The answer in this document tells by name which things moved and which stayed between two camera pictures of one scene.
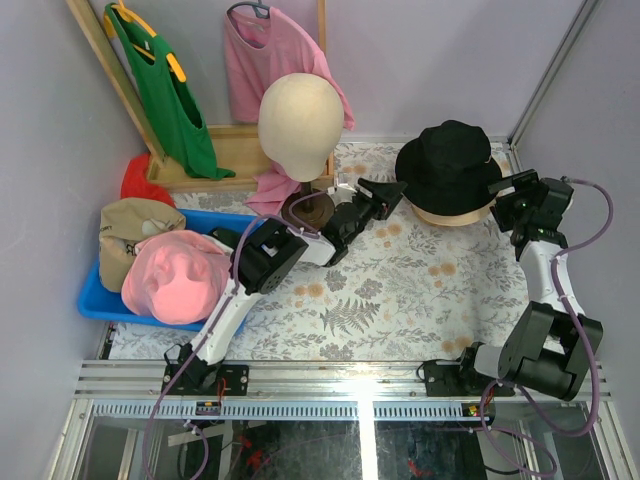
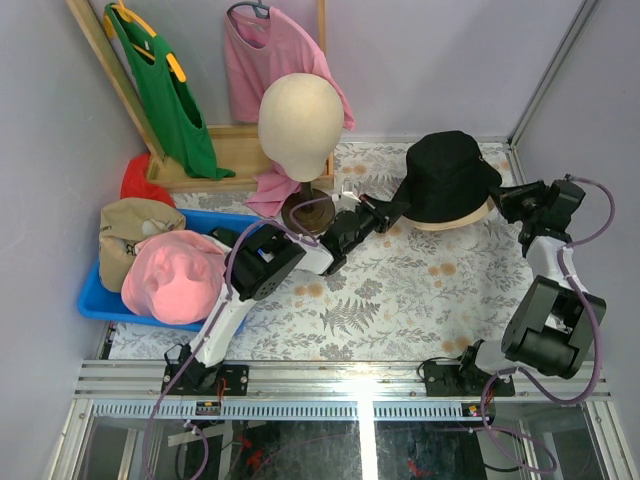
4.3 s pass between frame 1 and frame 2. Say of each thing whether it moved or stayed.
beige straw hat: moved
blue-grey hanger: stayed
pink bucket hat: stayed
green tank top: stayed
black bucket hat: moved
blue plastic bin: stayed
